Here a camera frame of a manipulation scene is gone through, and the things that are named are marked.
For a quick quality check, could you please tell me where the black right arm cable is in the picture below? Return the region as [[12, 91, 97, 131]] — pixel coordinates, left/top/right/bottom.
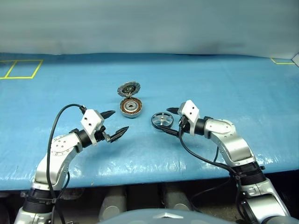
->
[[178, 125, 248, 224]]

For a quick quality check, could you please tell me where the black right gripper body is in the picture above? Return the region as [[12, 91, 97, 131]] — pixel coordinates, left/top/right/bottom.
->
[[178, 115, 190, 133]]

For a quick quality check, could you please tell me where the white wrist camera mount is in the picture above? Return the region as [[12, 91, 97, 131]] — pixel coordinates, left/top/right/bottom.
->
[[80, 109, 105, 147], [177, 99, 200, 136]]

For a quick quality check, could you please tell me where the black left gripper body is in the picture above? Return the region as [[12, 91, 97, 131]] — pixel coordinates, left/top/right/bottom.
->
[[94, 125, 112, 143]]

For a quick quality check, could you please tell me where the blue table cover sheet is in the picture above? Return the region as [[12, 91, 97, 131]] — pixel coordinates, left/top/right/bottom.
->
[[0, 52, 299, 191]]

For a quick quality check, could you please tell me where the grey rounded cylinder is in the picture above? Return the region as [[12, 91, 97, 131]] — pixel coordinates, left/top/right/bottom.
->
[[164, 186, 192, 210], [99, 186, 127, 222]]

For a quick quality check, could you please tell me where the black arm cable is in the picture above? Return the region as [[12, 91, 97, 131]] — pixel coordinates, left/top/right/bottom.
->
[[46, 104, 88, 224], [178, 125, 248, 224]]

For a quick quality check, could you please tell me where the silver finned motor cover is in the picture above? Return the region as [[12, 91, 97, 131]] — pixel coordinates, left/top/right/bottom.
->
[[116, 81, 140, 98]]

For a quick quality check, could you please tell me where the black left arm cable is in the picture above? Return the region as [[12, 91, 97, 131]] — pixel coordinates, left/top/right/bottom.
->
[[46, 104, 88, 224]]

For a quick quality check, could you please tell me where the black spoked wheel ring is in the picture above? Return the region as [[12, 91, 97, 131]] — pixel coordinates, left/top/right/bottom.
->
[[150, 112, 175, 130]]

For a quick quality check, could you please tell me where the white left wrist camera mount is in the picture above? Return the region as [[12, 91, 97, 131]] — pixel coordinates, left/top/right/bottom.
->
[[80, 109, 105, 147]]

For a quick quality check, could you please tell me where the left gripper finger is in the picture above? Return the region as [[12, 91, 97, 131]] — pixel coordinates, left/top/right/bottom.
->
[[108, 126, 130, 143], [100, 110, 116, 119]]

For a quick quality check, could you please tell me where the motor stator with copper windings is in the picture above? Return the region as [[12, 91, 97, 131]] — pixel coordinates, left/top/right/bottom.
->
[[119, 97, 143, 119]]

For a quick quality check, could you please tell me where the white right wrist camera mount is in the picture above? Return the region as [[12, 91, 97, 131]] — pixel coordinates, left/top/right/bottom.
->
[[177, 99, 200, 136]]

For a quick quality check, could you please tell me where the grey robot torso with emblem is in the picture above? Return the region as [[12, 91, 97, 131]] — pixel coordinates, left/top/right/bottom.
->
[[98, 208, 201, 224]]

